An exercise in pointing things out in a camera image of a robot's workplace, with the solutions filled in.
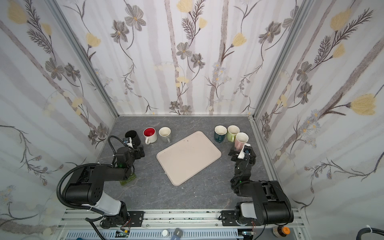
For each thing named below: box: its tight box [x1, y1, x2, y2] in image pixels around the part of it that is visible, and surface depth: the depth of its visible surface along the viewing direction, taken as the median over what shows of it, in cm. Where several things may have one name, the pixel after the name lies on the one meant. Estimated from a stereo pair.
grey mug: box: [158, 126, 172, 144], surface depth 101 cm
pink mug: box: [234, 132, 249, 151], surface depth 97 cm
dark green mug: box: [213, 125, 228, 144], surface depth 100 cm
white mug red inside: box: [143, 127, 158, 145], surface depth 103 cm
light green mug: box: [227, 125, 240, 143], surface depth 101 cm
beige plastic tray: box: [156, 131, 222, 186], surface depth 100 cm
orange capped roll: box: [272, 225, 291, 238], surface depth 66 cm
